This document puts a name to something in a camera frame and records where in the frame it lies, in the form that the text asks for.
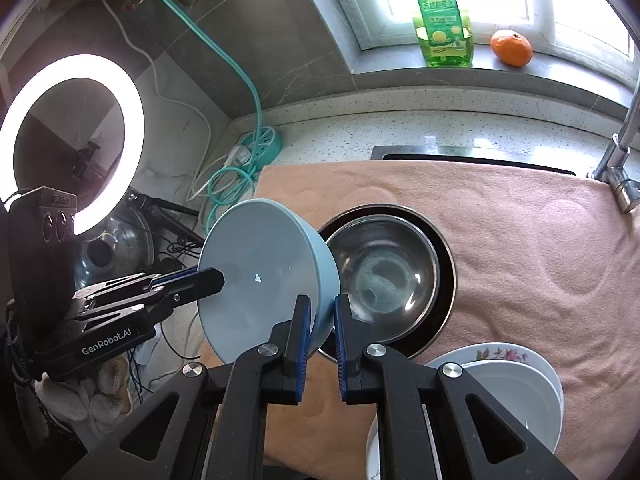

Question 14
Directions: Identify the person's left hand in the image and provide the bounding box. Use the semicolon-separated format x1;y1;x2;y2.
37;352;138;426

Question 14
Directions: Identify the chrome faucet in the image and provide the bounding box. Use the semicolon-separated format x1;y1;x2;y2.
587;105;640;216

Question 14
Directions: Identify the light blue bowl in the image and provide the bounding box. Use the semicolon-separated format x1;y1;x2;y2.
196;198;342;365

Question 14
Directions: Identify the large floral plate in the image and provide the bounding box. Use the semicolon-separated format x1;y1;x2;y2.
365;410;388;480

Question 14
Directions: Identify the pink towel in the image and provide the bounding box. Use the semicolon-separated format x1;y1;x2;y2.
200;160;640;480

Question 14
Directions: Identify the small floral deep plate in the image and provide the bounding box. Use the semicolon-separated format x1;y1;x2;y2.
424;342;565;456

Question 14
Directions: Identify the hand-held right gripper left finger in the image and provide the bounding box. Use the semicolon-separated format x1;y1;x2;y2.
62;294;316;480

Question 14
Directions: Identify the white power cable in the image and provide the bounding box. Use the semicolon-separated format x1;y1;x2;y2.
72;0;251;201

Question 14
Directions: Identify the steel sink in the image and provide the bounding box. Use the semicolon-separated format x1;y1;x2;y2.
371;145;578;177

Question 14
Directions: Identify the green dish soap bottle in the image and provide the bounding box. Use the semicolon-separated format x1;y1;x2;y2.
410;0;475;67

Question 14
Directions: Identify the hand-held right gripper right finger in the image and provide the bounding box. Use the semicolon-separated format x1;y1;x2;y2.
334;294;581;480

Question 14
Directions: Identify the black tripod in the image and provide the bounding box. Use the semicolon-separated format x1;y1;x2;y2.
127;192;206;246

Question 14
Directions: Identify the large steel bowl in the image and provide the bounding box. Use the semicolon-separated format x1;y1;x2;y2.
316;203;457;361

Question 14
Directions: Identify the orange fruit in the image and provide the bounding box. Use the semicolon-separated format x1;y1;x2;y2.
490;29;533;67

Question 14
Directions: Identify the steel pot lid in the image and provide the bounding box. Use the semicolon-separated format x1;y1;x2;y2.
72;205;155;293

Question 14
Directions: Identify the teal cable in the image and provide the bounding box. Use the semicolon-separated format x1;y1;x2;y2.
135;0;263;226

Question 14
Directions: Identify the black cable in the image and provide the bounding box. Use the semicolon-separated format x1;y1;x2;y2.
155;240;203;361

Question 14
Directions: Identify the teal power strip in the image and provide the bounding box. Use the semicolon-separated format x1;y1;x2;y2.
230;127;283;166

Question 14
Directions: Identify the white ring light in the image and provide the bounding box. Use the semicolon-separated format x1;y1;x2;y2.
0;54;146;236

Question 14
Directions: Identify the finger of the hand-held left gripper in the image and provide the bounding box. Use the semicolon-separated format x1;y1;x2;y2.
75;267;201;301
75;267;226;333

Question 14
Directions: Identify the small steel bowl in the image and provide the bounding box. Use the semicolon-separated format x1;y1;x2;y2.
325;215;442;356

